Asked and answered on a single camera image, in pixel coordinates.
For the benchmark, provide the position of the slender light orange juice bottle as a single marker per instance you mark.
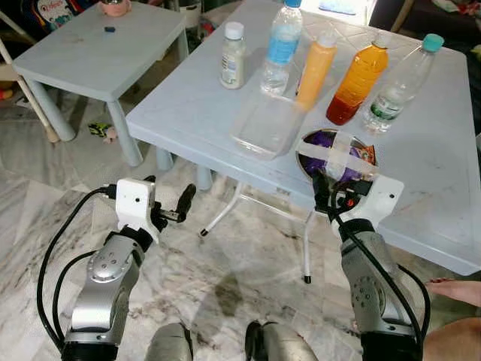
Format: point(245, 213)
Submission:
point(316, 71)

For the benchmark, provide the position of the pink round bowl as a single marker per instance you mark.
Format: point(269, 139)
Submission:
point(116, 7)

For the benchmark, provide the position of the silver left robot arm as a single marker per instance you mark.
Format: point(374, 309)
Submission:
point(109, 278)

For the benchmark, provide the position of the large light blue plastic table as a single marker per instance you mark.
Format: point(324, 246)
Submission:
point(421, 173)

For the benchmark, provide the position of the orange and red drink bottle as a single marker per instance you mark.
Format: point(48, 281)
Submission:
point(359, 79)

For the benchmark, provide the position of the dark bag with round logo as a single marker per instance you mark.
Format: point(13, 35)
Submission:
point(56, 11)

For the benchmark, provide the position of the person's bare foot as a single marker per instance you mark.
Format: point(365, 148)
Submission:
point(458, 292)

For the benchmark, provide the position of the small white-capped pale bottle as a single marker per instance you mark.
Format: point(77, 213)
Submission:
point(233, 64)

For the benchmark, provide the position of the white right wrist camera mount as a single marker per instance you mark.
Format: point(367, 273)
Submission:
point(379, 197)

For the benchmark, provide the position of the small green yellow toy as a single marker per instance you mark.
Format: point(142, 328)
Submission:
point(101, 131)

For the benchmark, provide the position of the person's bare leg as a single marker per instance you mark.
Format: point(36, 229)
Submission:
point(455, 342)

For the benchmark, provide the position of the small light blue plastic table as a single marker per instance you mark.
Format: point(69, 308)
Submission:
point(90, 53)

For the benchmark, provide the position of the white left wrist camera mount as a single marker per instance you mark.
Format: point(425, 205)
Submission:
point(135, 203)

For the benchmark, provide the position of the wooden stick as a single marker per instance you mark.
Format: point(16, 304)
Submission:
point(34, 98)

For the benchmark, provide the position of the clear plastic food container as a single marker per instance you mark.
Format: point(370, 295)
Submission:
point(267, 128)

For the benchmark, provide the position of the taped steel bowl purple contents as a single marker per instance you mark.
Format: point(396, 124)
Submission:
point(331, 143)

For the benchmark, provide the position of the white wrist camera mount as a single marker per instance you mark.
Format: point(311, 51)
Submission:
point(379, 197)
point(135, 203)

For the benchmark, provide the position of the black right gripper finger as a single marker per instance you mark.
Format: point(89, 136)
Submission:
point(322, 192)

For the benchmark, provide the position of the teal-capped clear water bottle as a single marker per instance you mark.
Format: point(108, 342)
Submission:
point(398, 86)

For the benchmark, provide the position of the grey left robot leg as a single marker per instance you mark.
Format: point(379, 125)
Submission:
point(169, 344)

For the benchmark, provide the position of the grey right robot leg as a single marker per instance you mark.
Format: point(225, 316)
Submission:
point(282, 344)

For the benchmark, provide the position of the grey robot leg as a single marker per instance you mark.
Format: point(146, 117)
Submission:
point(282, 344)
point(169, 344)

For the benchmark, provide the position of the blue-labelled clear water bottle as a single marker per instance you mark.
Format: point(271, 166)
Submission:
point(282, 49)

